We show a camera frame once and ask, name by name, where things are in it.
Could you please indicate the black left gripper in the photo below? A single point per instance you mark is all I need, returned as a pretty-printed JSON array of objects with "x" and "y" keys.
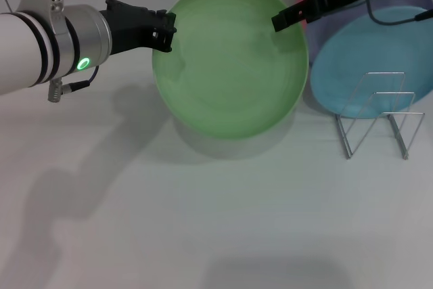
[{"x": 128, "y": 28}]

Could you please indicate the purple round plate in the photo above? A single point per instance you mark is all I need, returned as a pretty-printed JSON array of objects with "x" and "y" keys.
[{"x": 321, "y": 37}]

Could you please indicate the blue round plate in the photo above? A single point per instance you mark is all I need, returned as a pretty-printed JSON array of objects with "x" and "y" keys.
[{"x": 341, "y": 65}]

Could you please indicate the green round plate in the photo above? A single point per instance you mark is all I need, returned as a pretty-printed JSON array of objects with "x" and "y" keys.
[{"x": 230, "y": 65}]

